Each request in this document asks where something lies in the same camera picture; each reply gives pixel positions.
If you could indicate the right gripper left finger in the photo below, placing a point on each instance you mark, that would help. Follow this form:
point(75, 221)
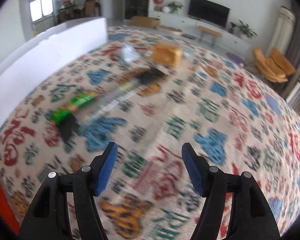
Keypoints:
point(67, 201)

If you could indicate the green biscuit roll pack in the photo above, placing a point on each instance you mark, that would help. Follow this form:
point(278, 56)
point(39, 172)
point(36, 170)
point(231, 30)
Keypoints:
point(79, 101)

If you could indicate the clear black-ended snack tube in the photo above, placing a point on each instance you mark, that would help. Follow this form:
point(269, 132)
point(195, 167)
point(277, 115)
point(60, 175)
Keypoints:
point(132, 83)

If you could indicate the white blue snack pouch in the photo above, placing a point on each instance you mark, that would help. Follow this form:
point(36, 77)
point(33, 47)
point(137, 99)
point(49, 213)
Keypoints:
point(128, 54)

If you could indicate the bagged bread loaf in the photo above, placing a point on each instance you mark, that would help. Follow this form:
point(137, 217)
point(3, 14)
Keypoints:
point(167, 53)

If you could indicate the orange lounge chair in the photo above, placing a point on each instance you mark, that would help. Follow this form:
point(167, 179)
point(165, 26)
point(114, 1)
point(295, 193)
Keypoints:
point(276, 68)

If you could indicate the patterned woven tablecloth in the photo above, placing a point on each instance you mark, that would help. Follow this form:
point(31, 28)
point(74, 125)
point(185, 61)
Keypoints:
point(230, 117)

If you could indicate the white foam board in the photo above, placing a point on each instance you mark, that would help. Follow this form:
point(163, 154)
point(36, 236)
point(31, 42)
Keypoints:
point(45, 54)

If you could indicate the white standing air conditioner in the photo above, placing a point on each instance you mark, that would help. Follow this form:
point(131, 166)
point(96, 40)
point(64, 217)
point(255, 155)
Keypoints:
point(283, 31)

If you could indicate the green potted plant right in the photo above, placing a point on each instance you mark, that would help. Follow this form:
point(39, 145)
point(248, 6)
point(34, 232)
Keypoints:
point(246, 30)

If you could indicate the green potted plant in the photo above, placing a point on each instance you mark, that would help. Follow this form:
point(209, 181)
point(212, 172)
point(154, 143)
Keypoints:
point(246, 30)
point(175, 6)

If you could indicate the wooden bench stool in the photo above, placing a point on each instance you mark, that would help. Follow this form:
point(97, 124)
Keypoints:
point(214, 35)

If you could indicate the white TV cabinet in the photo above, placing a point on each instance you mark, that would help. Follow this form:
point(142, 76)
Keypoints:
point(229, 42)

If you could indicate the black flat television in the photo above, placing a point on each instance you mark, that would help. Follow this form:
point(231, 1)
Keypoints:
point(209, 11)

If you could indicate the cardboard box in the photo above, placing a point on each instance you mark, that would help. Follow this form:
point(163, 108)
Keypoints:
point(145, 22)

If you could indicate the green potted plant left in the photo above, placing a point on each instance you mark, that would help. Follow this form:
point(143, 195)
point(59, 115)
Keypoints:
point(175, 6)

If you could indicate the red flower arrangement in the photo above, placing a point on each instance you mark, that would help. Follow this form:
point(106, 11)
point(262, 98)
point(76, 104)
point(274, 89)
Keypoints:
point(158, 4)

